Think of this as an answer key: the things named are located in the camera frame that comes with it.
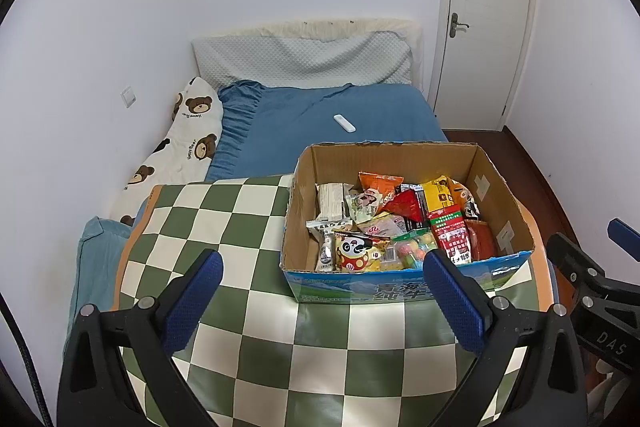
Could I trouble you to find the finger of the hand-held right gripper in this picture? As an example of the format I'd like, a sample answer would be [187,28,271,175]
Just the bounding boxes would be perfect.
[607,218,640,253]
[546,233,609,296]

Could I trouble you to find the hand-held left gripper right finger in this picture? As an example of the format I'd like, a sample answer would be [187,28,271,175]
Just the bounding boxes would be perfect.
[422,248,587,427]

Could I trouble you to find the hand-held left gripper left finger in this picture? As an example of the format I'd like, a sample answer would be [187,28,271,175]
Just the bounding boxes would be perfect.
[56,248,224,427]

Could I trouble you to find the red snack packet white print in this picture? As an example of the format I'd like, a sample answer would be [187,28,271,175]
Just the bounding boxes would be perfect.
[427,206,473,265]

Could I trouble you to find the dark red snack packet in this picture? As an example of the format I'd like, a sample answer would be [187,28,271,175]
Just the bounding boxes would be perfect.
[467,219,498,260]

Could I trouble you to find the colorful candy bag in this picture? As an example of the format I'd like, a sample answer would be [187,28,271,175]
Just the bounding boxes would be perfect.
[382,229,438,270]

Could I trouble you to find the orange brown snack packet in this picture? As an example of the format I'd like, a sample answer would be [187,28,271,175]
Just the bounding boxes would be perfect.
[447,179,481,220]

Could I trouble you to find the pink snack packet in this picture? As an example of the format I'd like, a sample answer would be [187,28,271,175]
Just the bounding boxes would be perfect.
[357,214,406,240]

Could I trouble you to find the cardboard box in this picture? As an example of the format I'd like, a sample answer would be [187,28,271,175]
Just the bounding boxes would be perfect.
[279,142,537,304]

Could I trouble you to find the yellow snack packet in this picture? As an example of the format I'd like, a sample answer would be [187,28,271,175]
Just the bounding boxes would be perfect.
[420,175,453,212]

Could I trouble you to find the red triangular snack packet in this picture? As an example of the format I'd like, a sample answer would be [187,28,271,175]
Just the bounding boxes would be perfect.
[377,188,426,220]

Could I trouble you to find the panda print snack packet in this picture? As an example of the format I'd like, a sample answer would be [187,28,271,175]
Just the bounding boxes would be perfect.
[332,232,388,273]

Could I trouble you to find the green white cartoon snack packet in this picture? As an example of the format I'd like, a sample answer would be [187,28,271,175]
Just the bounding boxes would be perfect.
[345,189,383,223]

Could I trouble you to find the small silver snack packet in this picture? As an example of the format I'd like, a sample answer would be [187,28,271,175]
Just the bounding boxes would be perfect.
[316,234,335,271]

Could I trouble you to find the blue quilt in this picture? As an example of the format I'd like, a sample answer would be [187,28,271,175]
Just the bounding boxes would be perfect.
[67,216,133,338]

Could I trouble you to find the green white checkered blanket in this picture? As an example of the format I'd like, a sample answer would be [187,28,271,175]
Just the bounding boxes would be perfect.
[114,174,556,427]

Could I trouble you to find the bear print pillow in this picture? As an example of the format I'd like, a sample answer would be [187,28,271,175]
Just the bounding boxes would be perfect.
[109,77,224,228]

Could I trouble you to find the blue bed sheet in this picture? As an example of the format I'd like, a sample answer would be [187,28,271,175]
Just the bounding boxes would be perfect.
[205,79,448,182]

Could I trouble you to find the white door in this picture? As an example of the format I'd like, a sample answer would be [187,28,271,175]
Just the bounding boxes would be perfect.
[434,0,541,132]

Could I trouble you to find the grey quilted pillow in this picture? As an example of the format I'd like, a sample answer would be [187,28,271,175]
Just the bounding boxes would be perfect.
[192,27,416,90]

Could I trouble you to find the black cable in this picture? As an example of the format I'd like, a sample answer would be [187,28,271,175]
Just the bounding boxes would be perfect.
[0,292,53,427]

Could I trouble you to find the metal door handle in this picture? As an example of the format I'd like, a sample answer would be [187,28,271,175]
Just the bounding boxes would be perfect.
[448,12,471,38]

